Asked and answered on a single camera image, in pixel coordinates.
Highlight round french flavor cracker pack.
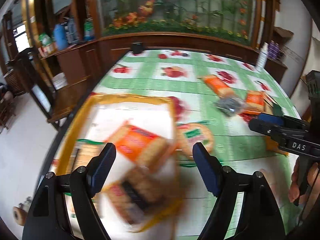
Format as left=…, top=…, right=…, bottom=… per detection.
left=176, top=122, right=214, bottom=160

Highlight clear pack dark snacks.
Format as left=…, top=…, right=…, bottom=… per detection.
left=215, top=95, right=247, bottom=117

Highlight brown cracker pack black label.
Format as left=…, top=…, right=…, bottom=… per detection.
left=103, top=166, right=182, bottom=232

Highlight long orange cracker pack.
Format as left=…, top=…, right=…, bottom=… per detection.
left=200, top=75, right=234, bottom=98

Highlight dark green foil packet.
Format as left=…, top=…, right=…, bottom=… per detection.
left=272, top=103, right=284, bottom=117

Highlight yellow snack packet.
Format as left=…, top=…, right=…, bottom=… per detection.
left=264, top=136, right=289, bottom=156

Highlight green square cracker pack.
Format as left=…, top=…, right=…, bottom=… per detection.
left=68, top=139, right=105, bottom=172

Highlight person's right hand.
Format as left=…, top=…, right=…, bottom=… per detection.
left=288, top=158, right=320, bottom=203

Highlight yellow white tray box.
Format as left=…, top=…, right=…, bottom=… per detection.
left=55, top=94, right=180, bottom=239

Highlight white spray bottle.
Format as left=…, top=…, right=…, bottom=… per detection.
left=255, top=42, right=268, bottom=72

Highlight purple bottles on shelf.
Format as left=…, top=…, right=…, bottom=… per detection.
left=268, top=40, right=279, bottom=60

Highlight flower painted glass screen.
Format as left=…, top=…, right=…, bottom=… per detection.
left=97, top=0, right=256, bottom=45

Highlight dark wooden chair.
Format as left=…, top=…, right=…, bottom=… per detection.
left=5, top=47, right=60, bottom=131

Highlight small black cup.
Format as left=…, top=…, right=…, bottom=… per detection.
left=131, top=41, right=144, bottom=55

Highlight green water bottle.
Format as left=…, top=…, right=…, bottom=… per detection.
left=84, top=17, right=95, bottom=41

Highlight green bag on cabinet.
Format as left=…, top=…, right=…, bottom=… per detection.
left=39, top=33, right=53, bottom=47

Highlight blue thermos jug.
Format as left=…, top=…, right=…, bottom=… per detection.
left=53, top=24, right=68, bottom=50

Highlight grey thermos jug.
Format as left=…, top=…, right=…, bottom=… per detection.
left=67, top=17, right=79, bottom=44

